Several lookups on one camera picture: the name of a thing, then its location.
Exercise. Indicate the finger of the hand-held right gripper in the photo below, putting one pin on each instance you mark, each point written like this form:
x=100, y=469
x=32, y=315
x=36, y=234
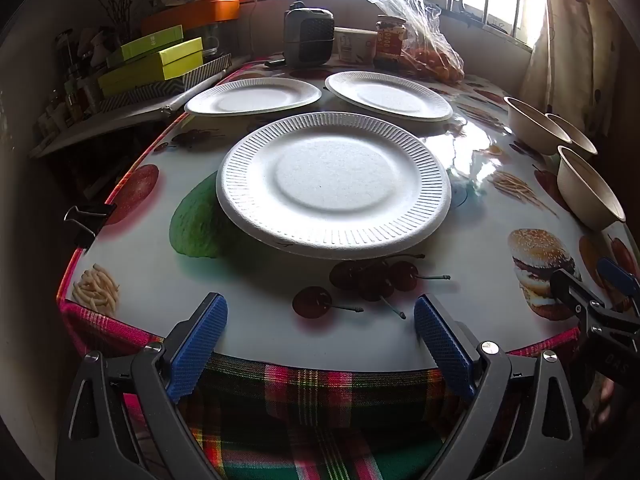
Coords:
x=570, y=292
x=617, y=275

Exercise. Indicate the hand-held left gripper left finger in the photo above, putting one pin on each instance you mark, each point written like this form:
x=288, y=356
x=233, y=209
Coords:
x=197, y=345

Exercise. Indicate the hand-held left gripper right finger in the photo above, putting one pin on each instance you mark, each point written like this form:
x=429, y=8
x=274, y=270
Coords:
x=442, y=345

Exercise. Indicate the beige paper bowl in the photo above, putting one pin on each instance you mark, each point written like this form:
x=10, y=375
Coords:
x=575, y=135
x=530, y=122
x=585, y=195

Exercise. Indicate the white paper plate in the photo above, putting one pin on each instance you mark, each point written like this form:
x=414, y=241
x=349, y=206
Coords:
x=250, y=97
x=385, y=95
x=330, y=185

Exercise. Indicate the fruit printed tablecloth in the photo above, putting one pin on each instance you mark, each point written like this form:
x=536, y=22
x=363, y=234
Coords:
x=480, y=270

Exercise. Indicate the black binder clip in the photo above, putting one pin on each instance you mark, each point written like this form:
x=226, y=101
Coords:
x=92, y=212

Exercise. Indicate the grey side shelf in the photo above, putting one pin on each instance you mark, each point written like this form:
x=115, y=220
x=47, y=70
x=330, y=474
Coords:
x=100, y=127

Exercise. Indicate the heart printed beige curtain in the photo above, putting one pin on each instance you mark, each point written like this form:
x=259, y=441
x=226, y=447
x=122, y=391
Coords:
x=575, y=35

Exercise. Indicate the grey zigzag patterned box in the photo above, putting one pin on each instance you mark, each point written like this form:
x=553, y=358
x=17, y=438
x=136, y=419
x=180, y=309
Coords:
x=165, y=87

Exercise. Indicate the bunch of small oranges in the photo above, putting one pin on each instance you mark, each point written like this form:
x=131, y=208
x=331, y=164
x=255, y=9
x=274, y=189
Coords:
x=435, y=65

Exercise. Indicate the large lime green box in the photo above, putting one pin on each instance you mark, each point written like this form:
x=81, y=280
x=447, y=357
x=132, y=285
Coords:
x=150, y=72

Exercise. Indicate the cluster of small bottles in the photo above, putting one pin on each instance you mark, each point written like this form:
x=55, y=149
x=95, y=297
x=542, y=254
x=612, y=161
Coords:
x=65, y=95

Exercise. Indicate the black window latch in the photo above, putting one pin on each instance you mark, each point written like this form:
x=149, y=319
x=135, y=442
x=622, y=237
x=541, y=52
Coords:
x=465, y=12

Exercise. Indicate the clear glass mug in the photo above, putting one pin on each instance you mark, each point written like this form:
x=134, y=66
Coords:
x=215, y=40

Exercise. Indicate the small lime green box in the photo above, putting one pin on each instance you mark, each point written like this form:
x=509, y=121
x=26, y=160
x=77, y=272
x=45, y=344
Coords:
x=150, y=42

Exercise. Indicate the red label glass jar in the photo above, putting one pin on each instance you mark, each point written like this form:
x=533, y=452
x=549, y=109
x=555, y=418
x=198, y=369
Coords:
x=390, y=42

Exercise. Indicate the clear plastic bag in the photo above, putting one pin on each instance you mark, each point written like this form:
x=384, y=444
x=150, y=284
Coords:
x=420, y=20

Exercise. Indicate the white paper tub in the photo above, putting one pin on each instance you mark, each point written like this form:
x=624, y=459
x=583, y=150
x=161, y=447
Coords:
x=355, y=45

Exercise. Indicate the small grey fan heater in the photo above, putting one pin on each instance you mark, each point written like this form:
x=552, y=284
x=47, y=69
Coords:
x=307, y=35

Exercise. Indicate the orange plastic box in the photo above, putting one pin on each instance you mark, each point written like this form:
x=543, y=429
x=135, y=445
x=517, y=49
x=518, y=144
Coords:
x=190, y=15

